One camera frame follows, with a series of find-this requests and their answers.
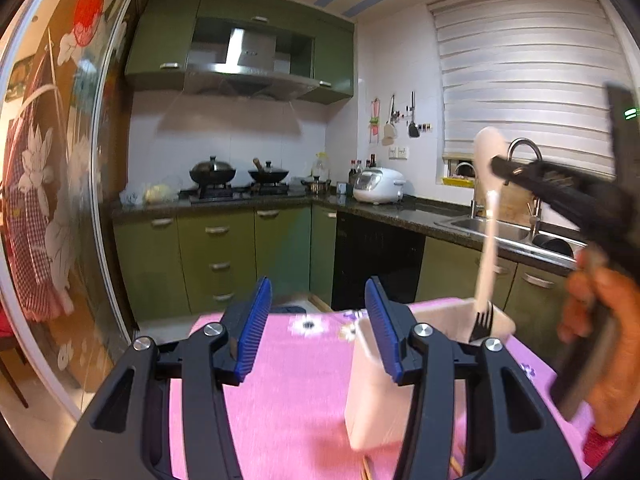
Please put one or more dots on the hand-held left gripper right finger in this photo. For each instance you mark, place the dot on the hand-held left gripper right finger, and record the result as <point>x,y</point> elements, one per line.
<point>382,330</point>

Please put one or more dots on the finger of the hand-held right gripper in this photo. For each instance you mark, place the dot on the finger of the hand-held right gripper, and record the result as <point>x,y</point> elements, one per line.
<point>580,210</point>
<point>525,165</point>

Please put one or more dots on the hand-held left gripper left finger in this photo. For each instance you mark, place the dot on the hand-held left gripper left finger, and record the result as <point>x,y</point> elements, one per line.
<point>252,330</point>

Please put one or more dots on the white plastic utensil holder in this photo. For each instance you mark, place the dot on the white plastic utensil holder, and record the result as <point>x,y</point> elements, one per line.
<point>370,410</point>

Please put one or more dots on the black plastic fork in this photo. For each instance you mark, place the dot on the black plastic fork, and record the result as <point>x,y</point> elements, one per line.
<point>481,327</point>

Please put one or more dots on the white plastic spoon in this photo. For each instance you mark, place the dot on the white plastic spoon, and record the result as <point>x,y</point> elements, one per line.
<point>487,260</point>

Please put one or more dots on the wooden chopstick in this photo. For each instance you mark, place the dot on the wooden chopstick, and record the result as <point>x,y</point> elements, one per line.
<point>456,469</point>
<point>367,469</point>

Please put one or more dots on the hanging kitchen utensils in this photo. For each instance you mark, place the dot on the hanging kitchen utensils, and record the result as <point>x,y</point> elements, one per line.
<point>389,132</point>

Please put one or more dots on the person's right hand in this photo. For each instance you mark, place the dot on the person's right hand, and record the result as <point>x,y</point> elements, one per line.
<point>622,355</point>

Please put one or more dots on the wooden cutting board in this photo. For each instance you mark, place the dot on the wooden cutting board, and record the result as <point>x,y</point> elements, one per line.
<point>515,205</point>

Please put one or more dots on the dark blue object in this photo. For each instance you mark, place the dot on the dark blue object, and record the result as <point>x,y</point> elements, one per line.
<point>289,308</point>

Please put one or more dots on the tall steel faucet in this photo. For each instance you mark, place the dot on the tall steel faucet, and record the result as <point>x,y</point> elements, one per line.
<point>534,215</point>

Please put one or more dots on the black pan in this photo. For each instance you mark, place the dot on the black pan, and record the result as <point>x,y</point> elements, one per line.
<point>552,247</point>

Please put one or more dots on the small steel faucet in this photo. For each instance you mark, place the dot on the small steel faucet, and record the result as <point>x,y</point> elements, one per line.
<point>472,205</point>

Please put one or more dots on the yellow tray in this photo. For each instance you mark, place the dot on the yellow tray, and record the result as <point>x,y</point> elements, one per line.
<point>457,180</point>

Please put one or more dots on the black built-in dishwasher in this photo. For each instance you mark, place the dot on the black built-in dishwasher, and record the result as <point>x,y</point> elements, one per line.
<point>375,260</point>

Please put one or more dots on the green stove base cabinets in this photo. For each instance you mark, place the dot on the green stove base cabinets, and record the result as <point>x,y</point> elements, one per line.
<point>230,260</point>

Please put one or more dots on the pink floral tablecloth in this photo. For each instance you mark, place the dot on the pink floral tablecloth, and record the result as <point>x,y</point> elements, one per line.
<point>290,400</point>

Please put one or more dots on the steel kitchen sink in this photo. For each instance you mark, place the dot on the steel kitchen sink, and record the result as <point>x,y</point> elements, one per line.
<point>470,226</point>

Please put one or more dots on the green sink base cabinets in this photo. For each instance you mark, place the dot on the green sink base cabinets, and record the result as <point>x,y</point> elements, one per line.
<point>450,275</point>

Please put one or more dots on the white window blind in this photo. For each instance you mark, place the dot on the white window blind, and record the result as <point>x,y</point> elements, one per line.
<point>515,75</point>

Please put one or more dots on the black hanging spatula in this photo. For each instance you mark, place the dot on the black hanging spatula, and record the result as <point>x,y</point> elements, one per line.
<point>413,130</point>

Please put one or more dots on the dark stone countertop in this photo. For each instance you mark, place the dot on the dark stone countertop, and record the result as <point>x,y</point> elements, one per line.
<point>390,212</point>

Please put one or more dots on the black gas stove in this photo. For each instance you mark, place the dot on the black gas stove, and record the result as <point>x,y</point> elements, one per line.
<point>240,193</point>

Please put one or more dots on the white rice cooker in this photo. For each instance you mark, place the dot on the white rice cooker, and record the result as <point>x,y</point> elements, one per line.
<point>377,185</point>

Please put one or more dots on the dark sauce bottle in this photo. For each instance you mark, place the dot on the dark sauce bottle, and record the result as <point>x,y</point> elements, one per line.
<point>353,172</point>
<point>371,161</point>

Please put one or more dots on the small steel pot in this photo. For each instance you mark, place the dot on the small steel pot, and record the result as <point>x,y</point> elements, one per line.
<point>316,186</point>

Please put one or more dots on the black wok with lid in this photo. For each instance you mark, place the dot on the black wok with lid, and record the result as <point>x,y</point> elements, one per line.
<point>212,172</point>

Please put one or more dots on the clear bag of yellow food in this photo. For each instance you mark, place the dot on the clear bag of yellow food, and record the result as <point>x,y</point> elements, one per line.
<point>157,193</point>

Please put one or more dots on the yellow-capped oil bottle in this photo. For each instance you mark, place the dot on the yellow-capped oil bottle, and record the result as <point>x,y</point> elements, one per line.
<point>320,165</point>

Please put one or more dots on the white plastic bag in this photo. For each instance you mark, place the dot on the white plastic bag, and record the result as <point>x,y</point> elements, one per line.
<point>134,198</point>

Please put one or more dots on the flower-patterned glass sliding door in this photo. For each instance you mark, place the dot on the flower-patterned glass sliding door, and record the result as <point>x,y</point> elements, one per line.
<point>100,210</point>

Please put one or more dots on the red checkered apron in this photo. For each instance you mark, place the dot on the red checkered apron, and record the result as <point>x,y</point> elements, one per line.
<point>30,240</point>

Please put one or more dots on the wooden chair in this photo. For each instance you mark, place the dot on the wooden chair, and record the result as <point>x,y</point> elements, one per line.
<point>12,360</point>

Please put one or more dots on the steel range hood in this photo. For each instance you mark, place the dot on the steel range hood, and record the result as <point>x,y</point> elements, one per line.
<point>250,45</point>

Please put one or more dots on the red round paper cutout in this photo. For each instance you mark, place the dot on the red round paper cutout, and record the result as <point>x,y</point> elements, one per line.
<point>90,5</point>

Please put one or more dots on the wall hook rail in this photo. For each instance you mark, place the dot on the wall hook rail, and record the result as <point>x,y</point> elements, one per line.
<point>425,127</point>

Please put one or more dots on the white wall socket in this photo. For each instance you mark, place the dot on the white wall socket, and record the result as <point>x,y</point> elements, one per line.
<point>399,152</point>

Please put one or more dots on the pink hanging wall item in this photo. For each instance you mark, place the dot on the pink hanging wall item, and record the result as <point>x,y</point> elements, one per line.
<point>375,120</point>

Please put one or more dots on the narrow green wall cabinet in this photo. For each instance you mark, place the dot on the narrow green wall cabinet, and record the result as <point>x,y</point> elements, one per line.
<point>260,14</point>

